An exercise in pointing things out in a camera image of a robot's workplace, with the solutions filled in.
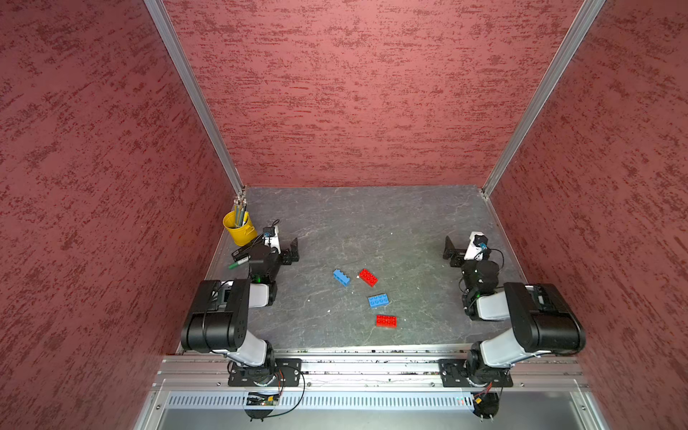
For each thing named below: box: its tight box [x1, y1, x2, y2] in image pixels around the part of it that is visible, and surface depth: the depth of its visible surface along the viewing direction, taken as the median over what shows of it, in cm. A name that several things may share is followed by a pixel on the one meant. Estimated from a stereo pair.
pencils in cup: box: [233, 193, 250, 227], surface depth 97 cm
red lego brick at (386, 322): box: [375, 314, 399, 329], surface depth 84 cm
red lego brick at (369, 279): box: [359, 268, 379, 288], surface depth 94 cm
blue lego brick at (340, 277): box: [333, 268, 351, 287], surface depth 94 cm
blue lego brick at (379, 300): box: [368, 293, 390, 310], surface depth 89 cm
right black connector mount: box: [473, 392, 500, 420], surface depth 72 cm
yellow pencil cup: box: [222, 209, 258, 247], surface depth 99 cm
